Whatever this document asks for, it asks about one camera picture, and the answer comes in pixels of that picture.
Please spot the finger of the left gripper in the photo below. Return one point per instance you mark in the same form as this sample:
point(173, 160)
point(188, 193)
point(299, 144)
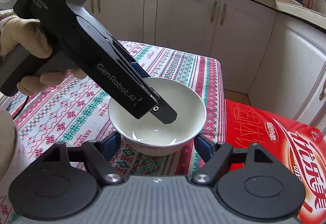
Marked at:
point(122, 60)
point(160, 109)

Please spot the white kitchen cabinets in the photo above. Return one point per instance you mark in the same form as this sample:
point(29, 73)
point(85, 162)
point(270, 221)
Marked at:
point(276, 58)

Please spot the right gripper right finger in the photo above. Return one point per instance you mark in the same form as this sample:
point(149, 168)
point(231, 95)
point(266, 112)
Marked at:
point(216, 156)

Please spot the patterned tablecloth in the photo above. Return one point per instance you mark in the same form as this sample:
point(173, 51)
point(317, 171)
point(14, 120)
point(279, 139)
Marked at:
point(77, 111)

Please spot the white floral bowl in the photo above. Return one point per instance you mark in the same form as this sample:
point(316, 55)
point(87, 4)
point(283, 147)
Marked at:
point(151, 137)

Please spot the red snack box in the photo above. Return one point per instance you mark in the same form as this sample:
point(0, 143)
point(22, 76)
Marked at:
point(300, 147)

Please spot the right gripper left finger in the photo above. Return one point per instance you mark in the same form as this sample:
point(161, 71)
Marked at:
point(98, 156)

